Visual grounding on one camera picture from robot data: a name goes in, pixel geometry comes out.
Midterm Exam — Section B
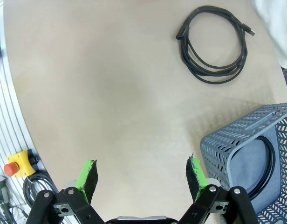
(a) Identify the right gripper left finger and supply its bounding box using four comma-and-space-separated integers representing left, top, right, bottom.
26, 159, 105, 224

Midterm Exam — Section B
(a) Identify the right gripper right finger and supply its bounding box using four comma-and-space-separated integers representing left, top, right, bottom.
178, 156, 260, 224

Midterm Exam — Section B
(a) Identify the black cable wide coil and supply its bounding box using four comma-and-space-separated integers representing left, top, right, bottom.
246, 136, 277, 202

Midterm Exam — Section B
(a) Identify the grey-blue plastic lattice basket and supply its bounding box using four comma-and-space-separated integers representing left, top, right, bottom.
199, 101, 287, 224

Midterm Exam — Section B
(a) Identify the yellow emergency stop button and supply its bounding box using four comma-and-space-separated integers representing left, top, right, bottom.
3, 150, 37, 179

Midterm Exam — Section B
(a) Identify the grey connector box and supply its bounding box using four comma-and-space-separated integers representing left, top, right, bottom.
0, 175, 12, 211

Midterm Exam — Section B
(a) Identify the person in white sweatshirt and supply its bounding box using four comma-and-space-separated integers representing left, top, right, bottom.
251, 0, 287, 70

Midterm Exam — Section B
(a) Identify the black cable bundle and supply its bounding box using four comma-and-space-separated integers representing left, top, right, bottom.
22, 174, 56, 207

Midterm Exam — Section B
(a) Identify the aluminium profile rail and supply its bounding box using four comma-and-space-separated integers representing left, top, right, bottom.
0, 0, 56, 224

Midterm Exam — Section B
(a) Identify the black USB cable coil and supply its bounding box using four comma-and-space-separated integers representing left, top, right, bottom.
175, 5, 256, 85

